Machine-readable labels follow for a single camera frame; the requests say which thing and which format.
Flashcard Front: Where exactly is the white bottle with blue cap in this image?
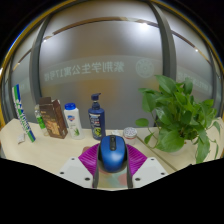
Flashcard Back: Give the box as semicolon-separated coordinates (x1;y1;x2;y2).
63;102;85;140

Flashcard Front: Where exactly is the green plant in white pot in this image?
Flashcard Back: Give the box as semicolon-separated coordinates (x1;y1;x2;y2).
134;74;222;164

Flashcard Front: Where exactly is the blue computer mouse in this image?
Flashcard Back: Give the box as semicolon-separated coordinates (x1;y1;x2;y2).
97;134;129;174

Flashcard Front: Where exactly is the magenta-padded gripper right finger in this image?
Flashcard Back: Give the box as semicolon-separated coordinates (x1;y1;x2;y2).
125;143;169;189

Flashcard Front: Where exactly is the small white jar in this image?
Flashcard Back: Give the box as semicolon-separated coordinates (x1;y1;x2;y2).
122;126;138;146

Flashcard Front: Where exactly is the dark blue pump bottle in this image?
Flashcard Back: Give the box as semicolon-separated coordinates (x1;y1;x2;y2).
87;92;107;141

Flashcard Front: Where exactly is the tall white green tube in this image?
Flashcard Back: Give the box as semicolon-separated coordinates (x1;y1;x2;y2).
11;83;37;143

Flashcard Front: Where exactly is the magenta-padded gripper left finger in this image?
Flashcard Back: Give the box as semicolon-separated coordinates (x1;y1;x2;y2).
58;143;101;190

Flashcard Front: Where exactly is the floral print mouse pad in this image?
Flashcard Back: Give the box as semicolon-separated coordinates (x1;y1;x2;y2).
81;145;130;190

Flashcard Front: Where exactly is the brown carton box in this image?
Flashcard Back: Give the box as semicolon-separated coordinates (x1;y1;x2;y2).
38;96;69;140

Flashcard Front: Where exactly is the small white packet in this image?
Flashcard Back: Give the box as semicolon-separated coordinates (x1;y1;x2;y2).
17;133;27;145

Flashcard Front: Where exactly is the crumpled white tissue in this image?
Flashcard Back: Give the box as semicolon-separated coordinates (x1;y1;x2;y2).
110;129;124;137

